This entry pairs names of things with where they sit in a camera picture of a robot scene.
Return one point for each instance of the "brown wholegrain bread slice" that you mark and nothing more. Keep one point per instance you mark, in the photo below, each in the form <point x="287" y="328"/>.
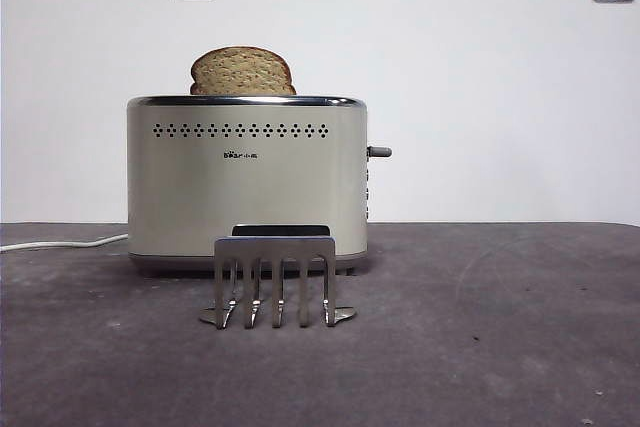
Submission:
<point x="242" y="74"/>

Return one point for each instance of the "grey toaster lever knob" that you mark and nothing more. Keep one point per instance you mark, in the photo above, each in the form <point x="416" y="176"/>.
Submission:
<point x="381" y="152"/>

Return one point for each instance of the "steel toast rack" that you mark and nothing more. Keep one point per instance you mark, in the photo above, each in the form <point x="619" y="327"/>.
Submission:
<point x="275" y="248"/>

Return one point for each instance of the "cream and steel toaster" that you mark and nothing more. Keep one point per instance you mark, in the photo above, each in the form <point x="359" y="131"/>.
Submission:
<point x="175" y="197"/>

